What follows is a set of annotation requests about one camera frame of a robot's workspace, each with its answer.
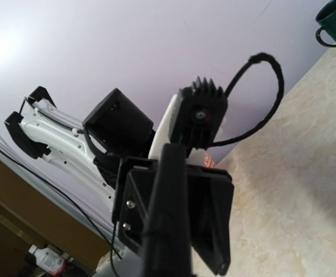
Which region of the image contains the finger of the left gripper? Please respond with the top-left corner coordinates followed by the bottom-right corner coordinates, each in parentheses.
top-left (188, 170), bottom-right (234, 274)
top-left (118, 168), bottom-right (155, 254)

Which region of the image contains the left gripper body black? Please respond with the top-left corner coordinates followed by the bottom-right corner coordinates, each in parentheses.
top-left (112, 158), bottom-right (218, 260)

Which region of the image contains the black phone case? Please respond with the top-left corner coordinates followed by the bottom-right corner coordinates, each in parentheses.
top-left (140, 144), bottom-right (192, 276)

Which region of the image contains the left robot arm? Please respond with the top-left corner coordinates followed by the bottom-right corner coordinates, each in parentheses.
top-left (5, 84), bottom-right (234, 276)

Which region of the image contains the red patterned round coaster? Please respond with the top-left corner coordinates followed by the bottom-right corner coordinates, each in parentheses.
top-left (204, 154), bottom-right (215, 168)

